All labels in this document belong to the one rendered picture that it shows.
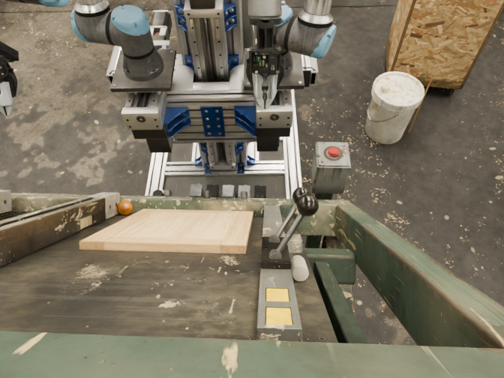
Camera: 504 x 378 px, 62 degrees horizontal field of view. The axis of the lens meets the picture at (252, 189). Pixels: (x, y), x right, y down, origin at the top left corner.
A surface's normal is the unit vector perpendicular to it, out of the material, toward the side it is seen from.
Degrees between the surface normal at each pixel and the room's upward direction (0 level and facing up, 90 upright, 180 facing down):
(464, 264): 0
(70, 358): 50
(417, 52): 90
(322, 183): 90
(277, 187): 0
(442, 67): 90
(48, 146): 0
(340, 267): 40
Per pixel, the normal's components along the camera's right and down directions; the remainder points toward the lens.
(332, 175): -0.04, 0.83
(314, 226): -0.04, 0.10
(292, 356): 0.02, -0.99
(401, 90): -0.02, -0.56
